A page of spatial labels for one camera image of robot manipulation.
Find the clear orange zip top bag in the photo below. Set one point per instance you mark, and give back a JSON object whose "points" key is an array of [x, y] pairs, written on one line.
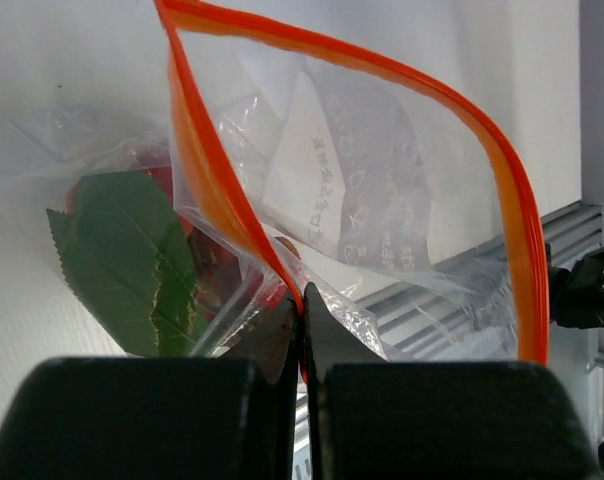
{"points": [[316, 160]]}

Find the aluminium mounting rail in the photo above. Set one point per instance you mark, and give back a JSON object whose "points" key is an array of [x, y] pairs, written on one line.
{"points": [[419, 324]]}

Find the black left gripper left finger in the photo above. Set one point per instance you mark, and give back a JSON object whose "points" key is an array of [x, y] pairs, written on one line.
{"points": [[230, 417]]}

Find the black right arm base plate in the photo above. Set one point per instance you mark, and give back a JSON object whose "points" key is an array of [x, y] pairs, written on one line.
{"points": [[576, 295]]}

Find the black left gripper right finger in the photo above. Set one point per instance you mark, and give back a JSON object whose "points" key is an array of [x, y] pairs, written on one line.
{"points": [[373, 419]]}

